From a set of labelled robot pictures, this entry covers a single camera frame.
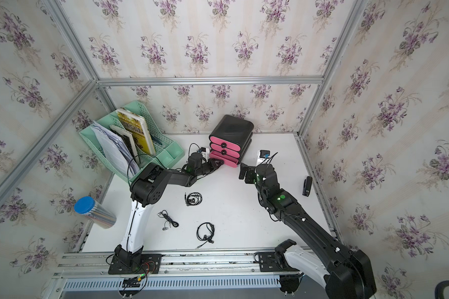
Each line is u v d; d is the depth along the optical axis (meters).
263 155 0.66
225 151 0.99
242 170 0.70
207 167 0.93
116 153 0.84
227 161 1.01
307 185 0.93
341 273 0.38
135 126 0.93
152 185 0.60
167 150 1.01
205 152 0.98
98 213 0.74
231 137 0.95
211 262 0.75
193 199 0.91
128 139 0.91
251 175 0.69
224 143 0.95
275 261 0.73
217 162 0.99
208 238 0.80
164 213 0.86
